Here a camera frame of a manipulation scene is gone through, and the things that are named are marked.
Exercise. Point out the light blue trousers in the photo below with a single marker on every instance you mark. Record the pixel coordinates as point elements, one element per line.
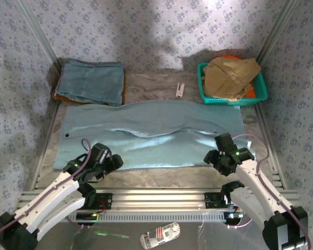
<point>151,122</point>

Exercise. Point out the denim blue trousers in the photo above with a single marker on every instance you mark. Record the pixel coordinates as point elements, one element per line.
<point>91,80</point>

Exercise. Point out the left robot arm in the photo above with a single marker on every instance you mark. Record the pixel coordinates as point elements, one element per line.
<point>49,190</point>

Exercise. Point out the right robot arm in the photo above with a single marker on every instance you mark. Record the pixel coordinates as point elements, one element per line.
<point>260,187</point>

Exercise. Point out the tan trousers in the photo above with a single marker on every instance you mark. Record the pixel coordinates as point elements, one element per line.
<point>229,78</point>

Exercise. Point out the left controller board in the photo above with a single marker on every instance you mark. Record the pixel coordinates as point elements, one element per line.
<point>86,216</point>

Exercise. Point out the controller board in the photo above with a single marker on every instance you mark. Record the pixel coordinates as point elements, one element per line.
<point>232,217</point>
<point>86,216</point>

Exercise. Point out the right controller board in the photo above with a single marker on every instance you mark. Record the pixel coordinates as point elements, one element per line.
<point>232,217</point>

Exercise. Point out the teal plastic basket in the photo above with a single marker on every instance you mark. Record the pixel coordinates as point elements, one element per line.
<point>224,102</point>

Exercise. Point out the green pen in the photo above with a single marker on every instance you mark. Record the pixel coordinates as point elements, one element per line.
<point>104,233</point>

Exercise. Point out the newspaper print pouch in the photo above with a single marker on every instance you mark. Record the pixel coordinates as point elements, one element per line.
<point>159,234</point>

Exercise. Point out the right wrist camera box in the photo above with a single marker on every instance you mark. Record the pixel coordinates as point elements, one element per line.
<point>224,143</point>

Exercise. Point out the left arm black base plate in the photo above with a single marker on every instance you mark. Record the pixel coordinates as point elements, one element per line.
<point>105,200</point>

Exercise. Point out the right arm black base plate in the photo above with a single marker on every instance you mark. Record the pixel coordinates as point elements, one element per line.
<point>211,200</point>

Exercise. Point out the aluminium side rail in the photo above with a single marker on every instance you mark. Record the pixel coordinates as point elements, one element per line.
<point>261,119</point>
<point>39,156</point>

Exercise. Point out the aluminium mounting rail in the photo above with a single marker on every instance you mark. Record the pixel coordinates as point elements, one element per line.
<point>159,200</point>

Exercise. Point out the small white bracket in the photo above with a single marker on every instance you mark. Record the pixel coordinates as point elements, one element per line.
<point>179,92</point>

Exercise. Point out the aluminium frame post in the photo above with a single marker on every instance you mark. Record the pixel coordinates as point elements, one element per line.
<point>41,34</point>
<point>275,34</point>

